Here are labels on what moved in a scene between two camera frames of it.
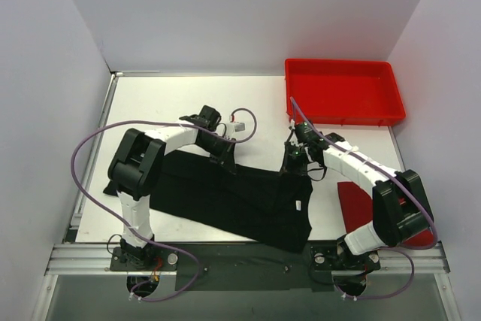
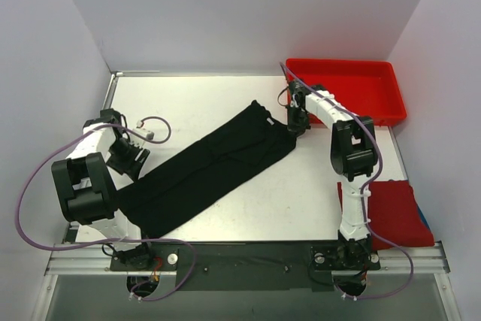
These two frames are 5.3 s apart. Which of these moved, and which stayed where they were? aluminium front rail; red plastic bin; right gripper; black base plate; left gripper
Moved: right gripper; left gripper
Stayed: aluminium front rail; red plastic bin; black base plate
